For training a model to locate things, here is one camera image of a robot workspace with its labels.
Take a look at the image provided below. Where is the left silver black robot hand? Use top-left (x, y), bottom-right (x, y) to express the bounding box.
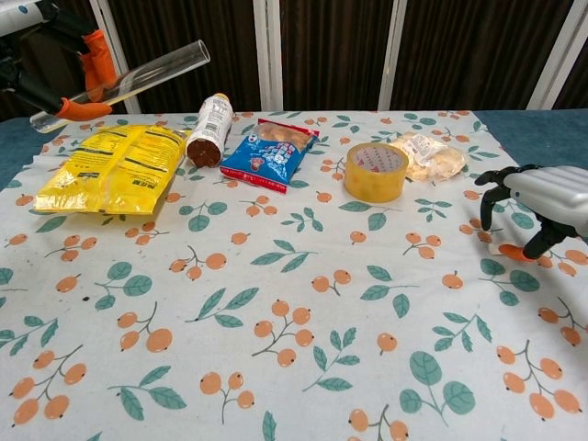
top-left (0, 0), bottom-right (115, 123)

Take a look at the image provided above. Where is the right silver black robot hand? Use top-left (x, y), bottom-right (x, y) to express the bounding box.
top-left (475, 164), bottom-right (588, 264)

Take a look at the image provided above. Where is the clear glass test tube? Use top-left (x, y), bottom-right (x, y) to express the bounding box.
top-left (28, 40), bottom-right (212, 135)

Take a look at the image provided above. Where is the yellow snack bag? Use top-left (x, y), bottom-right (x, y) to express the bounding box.
top-left (32, 123), bottom-right (192, 216)

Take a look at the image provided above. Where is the clear bag of pale snacks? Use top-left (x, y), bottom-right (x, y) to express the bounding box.
top-left (389, 130), bottom-right (469, 185)

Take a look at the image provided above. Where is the white bottle with brown drink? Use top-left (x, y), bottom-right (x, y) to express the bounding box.
top-left (185, 93), bottom-right (234, 169)

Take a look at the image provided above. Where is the yellow packing tape roll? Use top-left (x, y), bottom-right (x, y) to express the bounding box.
top-left (343, 141), bottom-right (410, 203)

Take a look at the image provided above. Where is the blue snack packet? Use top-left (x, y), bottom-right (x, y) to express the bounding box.
top-left (219, 118), bottom-right (322, 193)

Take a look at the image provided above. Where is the dark pleated curtain backdrop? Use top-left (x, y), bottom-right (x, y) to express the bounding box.
top-left (0, 0), bottom-right (588, 123)

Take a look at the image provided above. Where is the floral fruit print tablecloth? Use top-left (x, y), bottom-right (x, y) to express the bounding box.
top-left (0, 109), bottom-right (588, 441)

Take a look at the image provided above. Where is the white partition frame post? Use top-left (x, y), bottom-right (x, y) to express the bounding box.
top-left (88, 0), bottom-right (141, 115)
top-left (526, 0), bottom-right (588, 110)
top-left (252, 0), bottom-right (284, 111)
top-left (377, 0), bottom-right (409, 111)

